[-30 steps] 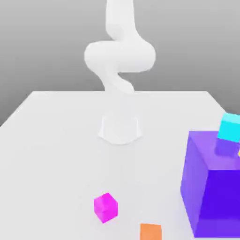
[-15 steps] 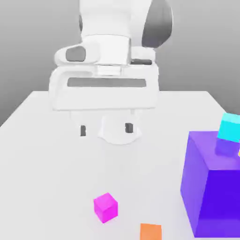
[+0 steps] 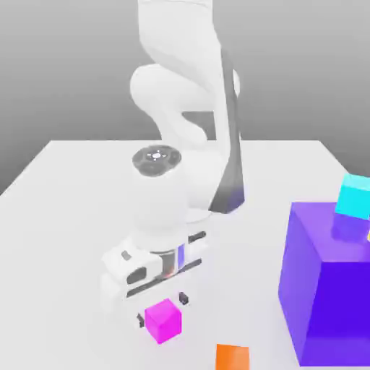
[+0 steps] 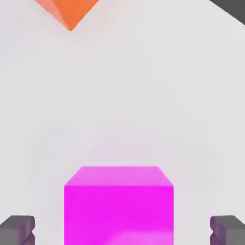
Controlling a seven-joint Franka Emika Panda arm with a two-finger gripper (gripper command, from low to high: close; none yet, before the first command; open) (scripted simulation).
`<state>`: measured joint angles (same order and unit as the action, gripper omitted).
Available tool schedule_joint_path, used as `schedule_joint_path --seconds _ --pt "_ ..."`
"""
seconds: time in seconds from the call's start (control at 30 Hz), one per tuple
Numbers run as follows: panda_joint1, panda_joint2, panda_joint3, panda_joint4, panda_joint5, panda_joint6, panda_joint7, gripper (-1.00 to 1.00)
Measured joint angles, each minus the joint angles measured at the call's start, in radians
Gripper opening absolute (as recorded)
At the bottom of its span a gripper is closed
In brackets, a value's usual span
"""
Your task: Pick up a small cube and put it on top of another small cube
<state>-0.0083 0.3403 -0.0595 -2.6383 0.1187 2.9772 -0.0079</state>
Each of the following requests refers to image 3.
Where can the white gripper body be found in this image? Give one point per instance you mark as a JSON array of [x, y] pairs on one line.
[[162, 284]]

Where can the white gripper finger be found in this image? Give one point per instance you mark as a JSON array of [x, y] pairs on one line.
[[183, 298], [140, 320]]

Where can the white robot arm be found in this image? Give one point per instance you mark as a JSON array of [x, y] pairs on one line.
[[173, 86]]

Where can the small magenta cube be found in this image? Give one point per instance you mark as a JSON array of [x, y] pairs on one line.
[[163, 321]]

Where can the small orange cube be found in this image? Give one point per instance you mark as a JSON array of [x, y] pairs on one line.
[[232, 358]]

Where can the small cyan cube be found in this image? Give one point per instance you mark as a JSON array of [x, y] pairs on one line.
[[354, 196]]

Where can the large purple box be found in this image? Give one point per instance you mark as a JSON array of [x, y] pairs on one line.
[[332, 303]]

